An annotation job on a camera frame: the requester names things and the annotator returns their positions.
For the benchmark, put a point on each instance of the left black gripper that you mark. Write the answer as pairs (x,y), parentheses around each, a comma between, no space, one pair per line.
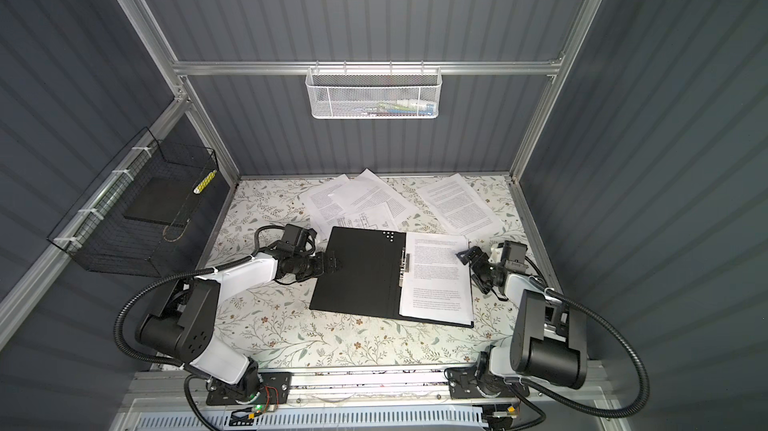
(321,267)

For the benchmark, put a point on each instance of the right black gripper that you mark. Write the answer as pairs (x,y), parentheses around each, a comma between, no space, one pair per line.
(475,254)

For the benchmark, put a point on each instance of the red folder black inside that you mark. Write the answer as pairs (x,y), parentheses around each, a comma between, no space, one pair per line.
(369,277)

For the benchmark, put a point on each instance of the printed paper sheet edge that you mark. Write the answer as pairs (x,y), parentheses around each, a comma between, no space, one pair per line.
(436,285)

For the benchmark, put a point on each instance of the technical drawing paper sheet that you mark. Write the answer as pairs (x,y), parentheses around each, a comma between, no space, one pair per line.
(378,217)

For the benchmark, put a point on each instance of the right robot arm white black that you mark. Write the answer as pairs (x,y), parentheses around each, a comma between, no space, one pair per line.
(549,336)

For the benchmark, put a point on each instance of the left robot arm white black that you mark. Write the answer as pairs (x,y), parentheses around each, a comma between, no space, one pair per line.
(180,321)

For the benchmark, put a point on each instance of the printed paper sheet far right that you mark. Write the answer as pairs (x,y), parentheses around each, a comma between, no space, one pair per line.
(459,208)

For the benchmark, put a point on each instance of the printed paper sheet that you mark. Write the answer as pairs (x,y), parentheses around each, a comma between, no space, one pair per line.
(459,208)
(323,210)
(366,191)

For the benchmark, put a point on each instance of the printed paper sheet centre left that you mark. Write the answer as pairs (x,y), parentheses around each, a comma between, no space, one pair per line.
(323,210)

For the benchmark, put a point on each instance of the printed paper sheet centre back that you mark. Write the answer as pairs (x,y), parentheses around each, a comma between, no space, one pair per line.
(366,191)

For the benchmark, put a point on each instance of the yellow green marker pen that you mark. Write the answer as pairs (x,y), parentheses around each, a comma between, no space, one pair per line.
(204,182)

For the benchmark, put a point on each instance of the pens in white basket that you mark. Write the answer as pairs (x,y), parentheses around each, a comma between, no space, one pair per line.
(401,108)

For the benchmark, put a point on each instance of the black pad in basket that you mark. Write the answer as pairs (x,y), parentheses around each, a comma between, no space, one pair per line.
(164,202)

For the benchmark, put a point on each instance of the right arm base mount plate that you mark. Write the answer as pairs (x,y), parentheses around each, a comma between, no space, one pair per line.
(468,383)

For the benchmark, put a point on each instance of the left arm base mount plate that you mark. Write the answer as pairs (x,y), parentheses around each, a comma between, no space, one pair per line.
(257,388)

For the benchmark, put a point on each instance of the white wire mesh basket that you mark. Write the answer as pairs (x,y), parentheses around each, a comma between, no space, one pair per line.
(339,96)

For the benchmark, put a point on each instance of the black wire mesh basket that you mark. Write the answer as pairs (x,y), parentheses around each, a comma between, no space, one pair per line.
(97,237)

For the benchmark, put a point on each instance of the aluminium front rail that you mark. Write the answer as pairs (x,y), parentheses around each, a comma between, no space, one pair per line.
(322,387)

